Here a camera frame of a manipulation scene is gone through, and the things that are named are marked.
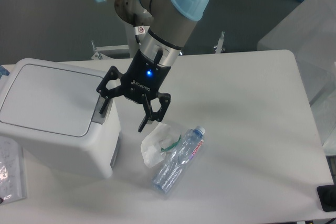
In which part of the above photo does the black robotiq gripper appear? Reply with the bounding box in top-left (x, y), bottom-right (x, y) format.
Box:
top-left (96, 49), bottom-right (173, 133)

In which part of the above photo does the white plastic trash can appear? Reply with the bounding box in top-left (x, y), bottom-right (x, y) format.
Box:
top-left (1, 58), bottom-right (121, 178)

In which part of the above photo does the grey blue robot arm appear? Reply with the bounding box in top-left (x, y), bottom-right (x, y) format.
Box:
top-left (96, 0), bottom-right (209, 129)

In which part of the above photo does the crumpled white paper wrapper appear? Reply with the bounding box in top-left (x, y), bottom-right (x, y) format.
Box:
top-left (140, 123), bottom-right (181, 168)

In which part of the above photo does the crushed clear plastic bottle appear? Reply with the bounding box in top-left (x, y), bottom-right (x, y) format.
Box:
top-left (152, 126), bottom-right (206, 194)

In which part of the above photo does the translucent plastic box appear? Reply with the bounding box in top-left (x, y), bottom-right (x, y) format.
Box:
top-left (257, 0), bottom-right (335, 156)

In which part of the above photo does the black device at edge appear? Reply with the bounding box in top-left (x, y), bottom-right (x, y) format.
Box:
top-left (317, 185), bottom-right (335, 212)

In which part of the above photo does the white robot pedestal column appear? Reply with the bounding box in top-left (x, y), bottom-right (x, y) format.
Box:
top-left (114, 0), bottom-right (155, 59)

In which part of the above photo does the white metal base frame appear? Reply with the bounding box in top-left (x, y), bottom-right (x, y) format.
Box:
top-left (91, 31), bottom-right (225, 60)

